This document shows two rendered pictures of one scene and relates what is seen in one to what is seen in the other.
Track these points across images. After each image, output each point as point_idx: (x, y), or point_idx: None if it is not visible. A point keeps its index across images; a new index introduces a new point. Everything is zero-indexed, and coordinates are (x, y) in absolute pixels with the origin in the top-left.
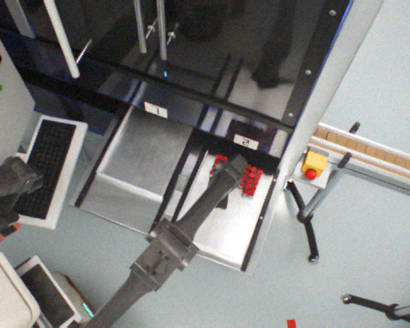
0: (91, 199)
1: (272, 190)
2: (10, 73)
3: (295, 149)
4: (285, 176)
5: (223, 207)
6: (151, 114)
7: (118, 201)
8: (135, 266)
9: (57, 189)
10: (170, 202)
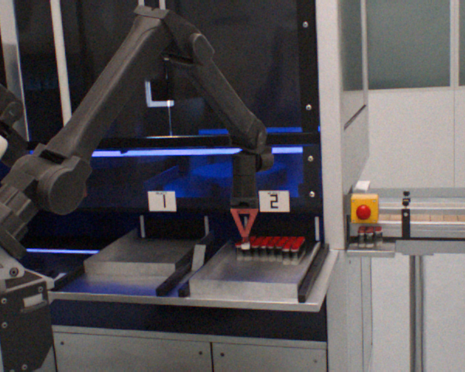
0: (75, 285)
1: (323, 252)
2: None
3: (331, 175)
4: (338, 251)
5: (253, 199)
6: (156, 241)
7: (112, 283)
8: (139, 8)
9: None
10: (186, 276)
